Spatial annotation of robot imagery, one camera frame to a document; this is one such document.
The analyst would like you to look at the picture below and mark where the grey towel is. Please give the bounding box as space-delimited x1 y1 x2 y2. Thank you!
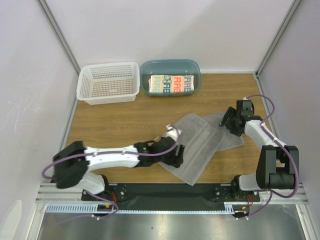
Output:
160 112 245 186

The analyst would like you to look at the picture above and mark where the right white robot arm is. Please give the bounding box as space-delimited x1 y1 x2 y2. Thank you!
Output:
219 99 300 201

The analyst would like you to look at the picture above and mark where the aluminium frame rail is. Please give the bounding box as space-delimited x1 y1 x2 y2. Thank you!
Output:
35 183 309 220

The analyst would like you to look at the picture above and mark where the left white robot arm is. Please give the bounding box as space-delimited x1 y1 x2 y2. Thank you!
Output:
53 136 185 200

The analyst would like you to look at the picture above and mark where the teal plastic tub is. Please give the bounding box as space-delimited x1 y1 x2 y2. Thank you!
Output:
139 59 202 97

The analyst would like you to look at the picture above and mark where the orange white lettered towel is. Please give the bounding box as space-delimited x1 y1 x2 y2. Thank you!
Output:
148 74 195 94

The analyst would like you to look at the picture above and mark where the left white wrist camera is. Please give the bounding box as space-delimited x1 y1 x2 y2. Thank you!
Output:
154 124 182 142

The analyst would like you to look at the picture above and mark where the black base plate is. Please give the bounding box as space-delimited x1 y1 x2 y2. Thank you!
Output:
81 182 261 212

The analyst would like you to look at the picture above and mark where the white plastic basket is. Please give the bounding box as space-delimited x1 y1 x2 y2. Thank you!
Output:
76 62 140 105

